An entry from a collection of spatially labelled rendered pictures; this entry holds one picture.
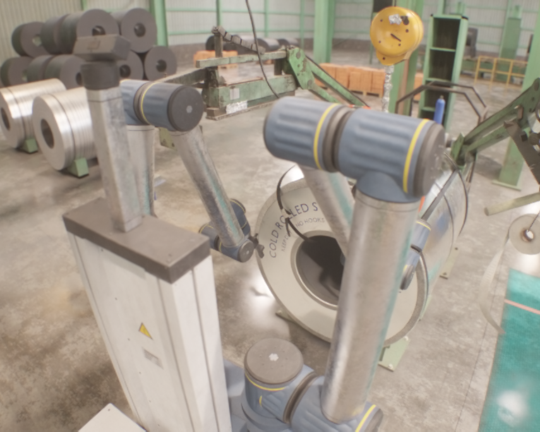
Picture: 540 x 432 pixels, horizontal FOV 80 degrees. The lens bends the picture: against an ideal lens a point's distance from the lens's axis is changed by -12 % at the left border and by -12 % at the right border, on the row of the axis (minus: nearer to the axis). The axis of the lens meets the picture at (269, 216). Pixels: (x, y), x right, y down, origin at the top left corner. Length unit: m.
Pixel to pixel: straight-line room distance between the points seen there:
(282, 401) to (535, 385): 2.27
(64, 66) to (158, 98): 11.67
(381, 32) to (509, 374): 2.50
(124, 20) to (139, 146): 12.64
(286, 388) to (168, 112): 0.93
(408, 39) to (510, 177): 5.19
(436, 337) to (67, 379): 2.79
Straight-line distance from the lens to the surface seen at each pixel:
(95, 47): 0.73
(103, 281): 1.00
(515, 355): 3.29
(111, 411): 1.55
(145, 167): 1.38
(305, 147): 0.76
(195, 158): 1.27
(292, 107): 0.80
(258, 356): 1.25
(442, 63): 8.19
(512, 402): 2.97
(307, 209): 2.13
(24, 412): 2.93
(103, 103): 0.72
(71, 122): 6.08
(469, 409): 2.80
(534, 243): 1.62
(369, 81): 13.11
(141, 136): 1.35
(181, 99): 1.15
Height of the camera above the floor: 2.13
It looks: 29 degrees down
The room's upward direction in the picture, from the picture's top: straight up
